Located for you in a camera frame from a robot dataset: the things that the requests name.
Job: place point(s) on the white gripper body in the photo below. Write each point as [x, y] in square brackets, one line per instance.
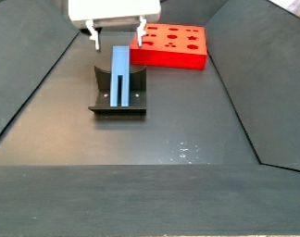
[113, 9]

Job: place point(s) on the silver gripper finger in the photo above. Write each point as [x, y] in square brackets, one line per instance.
[94, 33]
[141, 31]

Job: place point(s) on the blue double-square peg block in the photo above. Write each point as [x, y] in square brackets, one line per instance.
[119, 76]

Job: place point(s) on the red foam shape board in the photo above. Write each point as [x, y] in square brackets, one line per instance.
[170, 45]

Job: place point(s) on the dark curved holder stand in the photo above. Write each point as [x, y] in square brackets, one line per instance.
[137, 93]

